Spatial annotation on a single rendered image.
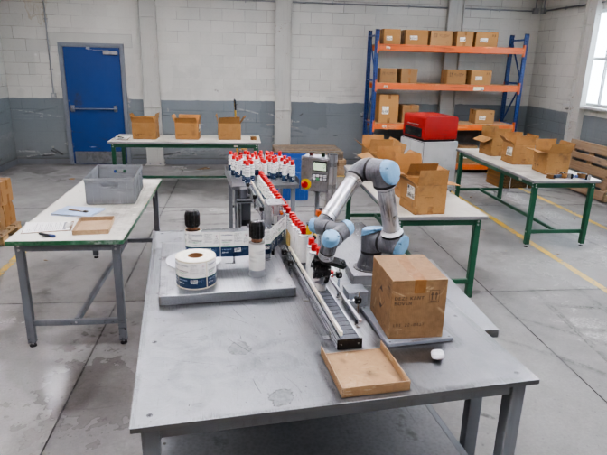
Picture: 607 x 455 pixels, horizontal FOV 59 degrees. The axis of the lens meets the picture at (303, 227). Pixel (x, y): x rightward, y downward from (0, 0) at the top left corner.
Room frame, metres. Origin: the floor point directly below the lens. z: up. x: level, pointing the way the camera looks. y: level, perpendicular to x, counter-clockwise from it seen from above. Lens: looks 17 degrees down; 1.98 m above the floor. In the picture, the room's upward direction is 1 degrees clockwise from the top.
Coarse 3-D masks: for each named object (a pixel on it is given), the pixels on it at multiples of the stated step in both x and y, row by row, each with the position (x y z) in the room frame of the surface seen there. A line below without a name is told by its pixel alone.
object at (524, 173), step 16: (480, 160) 7.09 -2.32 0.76; (496, 160) 6.99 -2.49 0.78; (512, 176) 6.30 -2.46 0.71; (528, 176) 5.97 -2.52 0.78; (544, 176) 5.99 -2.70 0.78; (592, 192) 5.87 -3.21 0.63; (512, 208) 6.84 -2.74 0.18; (528, 208) 5.83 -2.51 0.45; (528, 224) 5.79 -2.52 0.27; (544, 224) 6.08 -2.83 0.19; (528, 240) 5.79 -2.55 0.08
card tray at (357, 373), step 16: (336, 352) 1.95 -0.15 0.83; (352, 352) 1.96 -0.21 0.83; (368, 352) 1.96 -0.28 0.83; (384, 352) 1.95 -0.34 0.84; (336, 368) 1.83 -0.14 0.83; (352, 368) 1.83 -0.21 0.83; (368, 368) 1.84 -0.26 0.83; (384, 368) 1.84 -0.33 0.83; (400, 368) 1.79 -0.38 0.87; (336, 384) 1.72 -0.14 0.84; (352, 384) 1.73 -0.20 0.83; (368, 384) 1.73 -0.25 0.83; (384, 384) 1.68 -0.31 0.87; (400, 384) 1.70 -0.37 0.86
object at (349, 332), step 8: (296, 264) 2.82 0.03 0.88; (304, 264) 2.82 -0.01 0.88; (328, 296) 2.40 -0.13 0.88; (320, 304) 2.30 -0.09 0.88; (328, 304) 2.30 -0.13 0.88; (336, 304) 2.31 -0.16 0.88; (336, 312) 2.22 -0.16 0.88; (336, 320) 2.14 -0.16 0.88; (344, 320) 2.14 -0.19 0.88; (344, 328) 2.08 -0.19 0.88; (352, 328) 2.08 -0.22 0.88; (344, 336) 2.01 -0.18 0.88; (352, 336) 2.01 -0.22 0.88
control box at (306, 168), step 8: (304, 160) 2.89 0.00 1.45; (312, 160) 2.88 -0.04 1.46; (320, 160) 2.86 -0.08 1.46; (328, 160) 2.84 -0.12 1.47; (304, 168) 2.89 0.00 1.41; (312, 168) 2.88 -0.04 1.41; (328, 168) 2.84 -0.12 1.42; (304, 176) 2.89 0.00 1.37; (328, 176) 2.84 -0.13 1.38; (312, 184) 2.88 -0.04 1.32; (320, 184) 2.86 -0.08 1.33; (328, 184) 2.84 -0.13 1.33
